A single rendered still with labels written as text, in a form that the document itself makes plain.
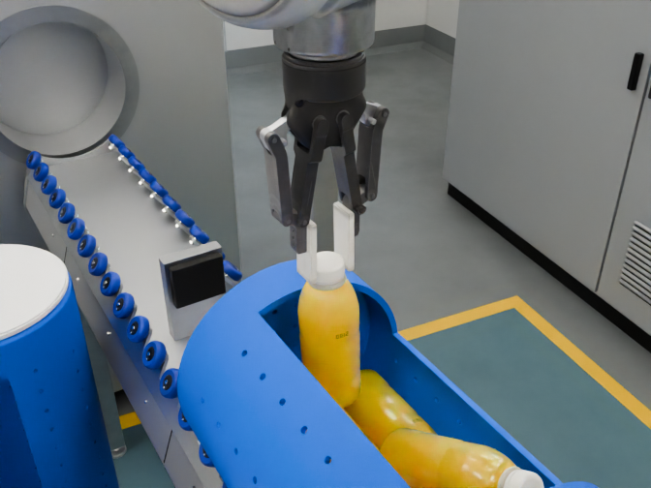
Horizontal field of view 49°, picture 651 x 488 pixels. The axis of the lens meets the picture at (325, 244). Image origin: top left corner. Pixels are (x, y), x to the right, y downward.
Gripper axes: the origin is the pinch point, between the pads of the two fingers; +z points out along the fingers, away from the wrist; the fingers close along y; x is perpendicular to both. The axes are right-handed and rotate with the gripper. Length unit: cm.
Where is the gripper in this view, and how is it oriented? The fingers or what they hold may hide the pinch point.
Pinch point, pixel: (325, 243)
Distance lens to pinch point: 74.4
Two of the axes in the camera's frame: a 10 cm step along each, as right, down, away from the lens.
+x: 5.2, 4.4, -7.3
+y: -8.6, 2.7, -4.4
